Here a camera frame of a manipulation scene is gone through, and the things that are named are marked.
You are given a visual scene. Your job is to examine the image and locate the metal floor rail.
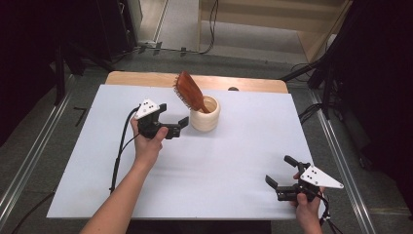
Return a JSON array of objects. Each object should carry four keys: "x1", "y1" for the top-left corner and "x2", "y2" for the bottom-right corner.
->
[
  {"x1": 308, "y1": 90, "x2": 378, "y2": 234},
  {"x1": 0, "y1": 74, "x2": 76, "y2": 222}
]

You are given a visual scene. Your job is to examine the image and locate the black metal stand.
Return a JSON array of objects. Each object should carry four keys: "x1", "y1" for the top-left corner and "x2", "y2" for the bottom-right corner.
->
[{"x1": 53, "y1": 38, "x2": 66, "y2": 106}]

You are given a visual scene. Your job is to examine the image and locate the dark curtain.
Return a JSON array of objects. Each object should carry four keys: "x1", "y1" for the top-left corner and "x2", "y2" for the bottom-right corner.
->
[
  {"x1": 324, "y1": 0, "x2": 413, "y2": 213},
  {"x1": 0, "y1": 0, "x2": 98, "y2": 145}
]

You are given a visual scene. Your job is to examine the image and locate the black hanging cable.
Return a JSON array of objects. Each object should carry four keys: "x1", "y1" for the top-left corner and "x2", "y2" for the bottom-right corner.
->
[{"x1": 198, "y1": 0, "x2": 219, "y2": 56}]

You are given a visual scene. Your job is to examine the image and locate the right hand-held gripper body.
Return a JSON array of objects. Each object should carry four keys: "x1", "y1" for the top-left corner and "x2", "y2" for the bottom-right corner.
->
[{"x1": 275, "y1": 161, "x2": 345, "y2": 203}]

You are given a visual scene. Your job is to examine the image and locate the person's left hand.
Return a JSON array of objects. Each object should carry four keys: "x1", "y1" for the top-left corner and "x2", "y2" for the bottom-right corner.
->
[{"x1": 130, "y1": 116, "x2": 169, "y2": 168}]

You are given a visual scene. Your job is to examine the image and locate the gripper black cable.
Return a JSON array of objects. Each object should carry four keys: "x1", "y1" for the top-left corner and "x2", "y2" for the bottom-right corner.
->
[
  {"x1": 316, "y1": 189, "x2": 344, "y2": 234},
  {"x1": 109, "y1": 106, "x2": 140, "y2": 194}
]

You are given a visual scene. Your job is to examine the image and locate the black floor cable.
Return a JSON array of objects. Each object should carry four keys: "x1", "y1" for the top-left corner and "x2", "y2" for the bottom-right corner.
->
[
  {"x1": 281, "y1": 61, "x2": 325, "y2": 83},
  {"x1": 11, "y1": 191, "x2": 56, "y2": 234},
  {"x1": 298, "y1": 102, "x2": 324, "y2": 125}
]

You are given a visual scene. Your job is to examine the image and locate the wooden table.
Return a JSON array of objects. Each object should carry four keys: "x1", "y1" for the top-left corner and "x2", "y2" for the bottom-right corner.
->
[{"x1": 104, "y1": 71, "x2": 289, "y2": 95}]

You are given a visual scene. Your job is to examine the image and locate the person's right hand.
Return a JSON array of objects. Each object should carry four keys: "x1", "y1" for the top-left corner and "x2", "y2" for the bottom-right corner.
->
[{"x1": 289, "y1": 172, "x2": 325, "y2": 228}]

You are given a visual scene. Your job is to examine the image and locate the cream ribbed cup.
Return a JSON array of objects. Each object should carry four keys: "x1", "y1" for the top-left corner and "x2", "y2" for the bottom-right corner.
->
[{"x1": 189, "y1": 95, "x2": 222, "y2": 133}]

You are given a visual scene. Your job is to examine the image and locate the wooden hairbrush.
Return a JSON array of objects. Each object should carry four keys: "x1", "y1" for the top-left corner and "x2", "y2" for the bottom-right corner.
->
[{"x1": 173, "y1": 70, "x2": 211, "y2": 114}]

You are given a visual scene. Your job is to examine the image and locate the black cabinet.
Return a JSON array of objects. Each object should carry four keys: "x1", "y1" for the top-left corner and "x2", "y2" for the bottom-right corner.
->
[{"x1": 96, "y1": 0, "x2": 144, "y2": 61}]

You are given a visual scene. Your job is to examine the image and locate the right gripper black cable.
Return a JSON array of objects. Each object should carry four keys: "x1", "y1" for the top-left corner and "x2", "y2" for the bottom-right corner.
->
[{"x1": 316, "y1": 189, "x2": 344, "y2": 234}]

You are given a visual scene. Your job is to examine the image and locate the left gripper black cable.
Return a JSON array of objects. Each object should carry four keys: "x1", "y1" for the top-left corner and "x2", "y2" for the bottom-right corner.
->
[{"x1": 109, "y1": 106, "x2": 140, "y2": 194}]

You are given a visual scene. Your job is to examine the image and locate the white board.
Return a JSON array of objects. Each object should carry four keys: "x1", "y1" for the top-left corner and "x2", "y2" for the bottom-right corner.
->
[{"x1": 46, "y1": 84, "x2": 325, "y2": 221}]

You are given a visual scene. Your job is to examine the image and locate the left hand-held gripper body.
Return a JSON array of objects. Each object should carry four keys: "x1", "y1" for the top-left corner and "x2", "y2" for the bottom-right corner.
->
[{"x1": 133, "y1": 98, "x2": 182, "y2": 140}]

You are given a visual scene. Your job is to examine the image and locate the light wooden shelf unit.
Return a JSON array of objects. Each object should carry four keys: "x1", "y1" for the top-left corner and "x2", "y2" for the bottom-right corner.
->
[{"x1": 198, "y1": 0, "x2": 354, "y2": 62}]

